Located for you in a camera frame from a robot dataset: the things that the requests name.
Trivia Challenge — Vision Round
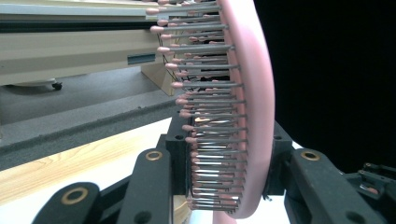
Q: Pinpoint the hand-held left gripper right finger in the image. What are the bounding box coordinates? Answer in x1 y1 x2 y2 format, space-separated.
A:
264 120 387 224

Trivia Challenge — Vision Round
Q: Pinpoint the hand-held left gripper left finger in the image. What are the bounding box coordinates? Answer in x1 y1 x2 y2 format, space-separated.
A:
116 115 191 224

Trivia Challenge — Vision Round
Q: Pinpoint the pink hairbrush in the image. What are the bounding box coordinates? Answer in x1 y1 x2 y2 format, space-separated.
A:
145 0 276 224

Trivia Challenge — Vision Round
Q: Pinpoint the white table mat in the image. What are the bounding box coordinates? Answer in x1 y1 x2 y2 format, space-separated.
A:
0 141 304 224

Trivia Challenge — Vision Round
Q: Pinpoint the wooden table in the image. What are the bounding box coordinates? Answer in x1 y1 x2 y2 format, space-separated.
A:
0 117 176 207

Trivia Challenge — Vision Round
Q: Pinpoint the black curtain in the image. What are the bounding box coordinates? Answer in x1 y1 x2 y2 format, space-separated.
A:
252 0 396 175

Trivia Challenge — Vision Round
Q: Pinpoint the white rolling base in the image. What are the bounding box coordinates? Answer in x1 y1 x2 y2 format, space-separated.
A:
4 77 58 89

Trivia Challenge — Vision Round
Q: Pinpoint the beige wooden desk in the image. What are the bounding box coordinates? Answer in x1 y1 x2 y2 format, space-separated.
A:
0 0 177 97

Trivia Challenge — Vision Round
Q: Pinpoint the grey desk handle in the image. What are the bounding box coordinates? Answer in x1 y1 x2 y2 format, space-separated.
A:
126 52 157 66

